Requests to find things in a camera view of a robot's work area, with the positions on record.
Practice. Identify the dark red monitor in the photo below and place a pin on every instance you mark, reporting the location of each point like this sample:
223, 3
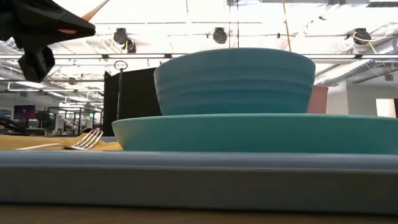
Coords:
24, 112

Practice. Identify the pink ribbed cup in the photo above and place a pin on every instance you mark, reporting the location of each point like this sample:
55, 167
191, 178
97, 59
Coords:
318, 99

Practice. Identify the black partition panel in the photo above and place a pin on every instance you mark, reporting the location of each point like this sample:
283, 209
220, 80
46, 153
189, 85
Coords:
140, 99

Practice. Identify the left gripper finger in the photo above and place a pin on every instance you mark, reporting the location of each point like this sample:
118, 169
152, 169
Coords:
53, 17
43, 40

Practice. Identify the teal round plate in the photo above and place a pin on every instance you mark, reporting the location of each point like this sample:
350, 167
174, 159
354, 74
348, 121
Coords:
255, 133

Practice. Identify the yellow cloth napkin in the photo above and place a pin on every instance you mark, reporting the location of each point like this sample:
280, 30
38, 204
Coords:
31, 141

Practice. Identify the light blue plastic tray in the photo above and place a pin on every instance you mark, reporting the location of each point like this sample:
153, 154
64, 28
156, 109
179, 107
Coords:
199, 186

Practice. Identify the silver spiral air duct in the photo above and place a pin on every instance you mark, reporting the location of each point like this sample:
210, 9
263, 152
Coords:
348, 71

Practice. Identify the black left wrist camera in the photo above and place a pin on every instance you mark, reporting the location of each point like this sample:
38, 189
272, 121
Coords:
35, 63

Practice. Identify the blue ribbed bowl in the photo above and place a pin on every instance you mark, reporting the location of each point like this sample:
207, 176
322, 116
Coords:
234, 84

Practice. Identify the aluminium frame bar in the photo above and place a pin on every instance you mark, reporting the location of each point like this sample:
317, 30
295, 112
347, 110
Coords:
342, 56

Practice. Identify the black workstation frame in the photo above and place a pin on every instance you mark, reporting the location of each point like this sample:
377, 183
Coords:
74, 119

